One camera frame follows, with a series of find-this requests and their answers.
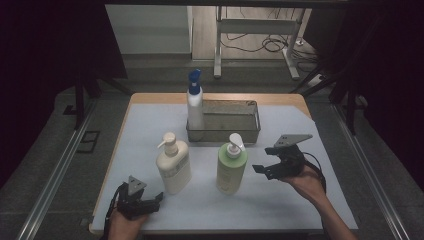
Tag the grey metal mesh basket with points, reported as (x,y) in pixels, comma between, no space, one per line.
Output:
(230,133)

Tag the white bottle with blue pump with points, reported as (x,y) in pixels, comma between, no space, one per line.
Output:
(195,110)

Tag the black metal stand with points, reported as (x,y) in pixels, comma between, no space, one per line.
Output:
(350,106)
(79,100)

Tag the white cabinet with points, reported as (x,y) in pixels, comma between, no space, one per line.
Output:
(150,30)

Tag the dark curtain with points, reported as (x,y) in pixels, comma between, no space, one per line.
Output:
(40,66)
(390,66)

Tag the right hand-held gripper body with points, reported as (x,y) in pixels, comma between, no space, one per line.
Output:
(292,161)

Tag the white power strip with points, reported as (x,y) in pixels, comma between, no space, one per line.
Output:
(317,79)

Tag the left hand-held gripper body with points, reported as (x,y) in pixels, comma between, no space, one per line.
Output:
(133,205)

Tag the green pump bottle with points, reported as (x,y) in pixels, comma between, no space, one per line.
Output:
(230,170)

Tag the cream pump bottle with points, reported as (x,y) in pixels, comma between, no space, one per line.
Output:
(173,170)

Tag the person's left hand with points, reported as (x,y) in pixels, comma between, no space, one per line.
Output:
(125,228)

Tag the person's right hand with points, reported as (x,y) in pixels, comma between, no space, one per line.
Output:
(308,185)

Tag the aluminium floor rail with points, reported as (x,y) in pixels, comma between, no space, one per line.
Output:
(370,173)
(56,173)

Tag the white desk frame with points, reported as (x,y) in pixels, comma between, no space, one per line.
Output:
(256,26)

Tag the white table mat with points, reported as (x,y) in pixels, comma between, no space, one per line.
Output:
(206,210)

